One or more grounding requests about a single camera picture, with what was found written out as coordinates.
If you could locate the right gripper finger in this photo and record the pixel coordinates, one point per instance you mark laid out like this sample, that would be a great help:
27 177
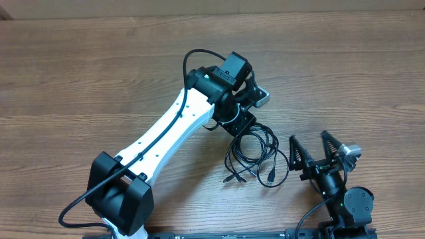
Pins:
330 144
300 158

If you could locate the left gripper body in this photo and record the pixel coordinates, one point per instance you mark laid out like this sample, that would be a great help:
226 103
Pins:
240 124

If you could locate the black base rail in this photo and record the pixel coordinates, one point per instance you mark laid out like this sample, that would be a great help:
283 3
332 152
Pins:
287 234

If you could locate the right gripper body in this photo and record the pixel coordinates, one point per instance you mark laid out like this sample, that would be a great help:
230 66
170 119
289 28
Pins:
319 168

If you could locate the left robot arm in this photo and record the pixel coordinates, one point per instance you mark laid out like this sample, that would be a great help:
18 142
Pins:
122 185

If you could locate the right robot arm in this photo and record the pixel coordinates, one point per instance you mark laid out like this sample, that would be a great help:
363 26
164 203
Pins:
349 209

